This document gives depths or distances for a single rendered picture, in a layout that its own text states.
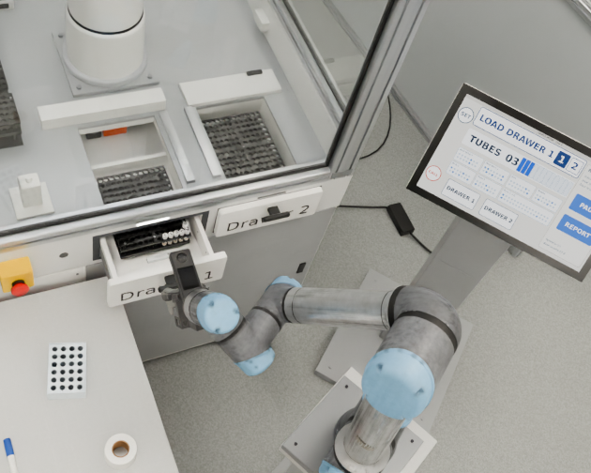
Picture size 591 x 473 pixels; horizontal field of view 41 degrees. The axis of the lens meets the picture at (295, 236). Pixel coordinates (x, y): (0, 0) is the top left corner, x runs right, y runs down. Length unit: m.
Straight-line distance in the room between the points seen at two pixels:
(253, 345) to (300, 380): 1.25
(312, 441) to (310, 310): 0.44
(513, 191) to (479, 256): 0.34
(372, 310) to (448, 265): 1.01
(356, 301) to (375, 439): 0.26
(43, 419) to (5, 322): 0.26
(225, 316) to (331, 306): 0.21
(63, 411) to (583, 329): 2.17
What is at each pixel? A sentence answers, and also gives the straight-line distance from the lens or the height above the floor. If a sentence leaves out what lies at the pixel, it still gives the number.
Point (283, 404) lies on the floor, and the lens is 2.77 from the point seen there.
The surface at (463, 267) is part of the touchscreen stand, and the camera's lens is 2.44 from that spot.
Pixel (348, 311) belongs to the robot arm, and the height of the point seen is 1.26.
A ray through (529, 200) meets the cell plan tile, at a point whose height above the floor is 1.06.
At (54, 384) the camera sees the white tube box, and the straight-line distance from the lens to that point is 1.89.
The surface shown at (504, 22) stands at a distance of 3.11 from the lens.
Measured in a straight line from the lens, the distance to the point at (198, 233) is 1.99.
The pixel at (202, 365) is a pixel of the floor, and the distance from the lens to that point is 2.78.
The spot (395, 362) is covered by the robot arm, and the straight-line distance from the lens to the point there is 1.29.
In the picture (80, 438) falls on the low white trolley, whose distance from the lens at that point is 1.88.
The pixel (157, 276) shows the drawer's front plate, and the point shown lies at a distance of 1.87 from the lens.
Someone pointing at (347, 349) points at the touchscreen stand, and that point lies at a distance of 2.87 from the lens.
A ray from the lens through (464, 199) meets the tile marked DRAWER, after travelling 2.10.
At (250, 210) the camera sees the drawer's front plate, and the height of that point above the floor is 0.91.
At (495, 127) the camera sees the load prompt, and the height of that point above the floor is 1.15.
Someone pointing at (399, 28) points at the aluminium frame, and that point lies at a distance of 1.70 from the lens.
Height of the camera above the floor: 2.54
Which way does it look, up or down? 55 degrees down
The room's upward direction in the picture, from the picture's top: 21 degrees clockwise
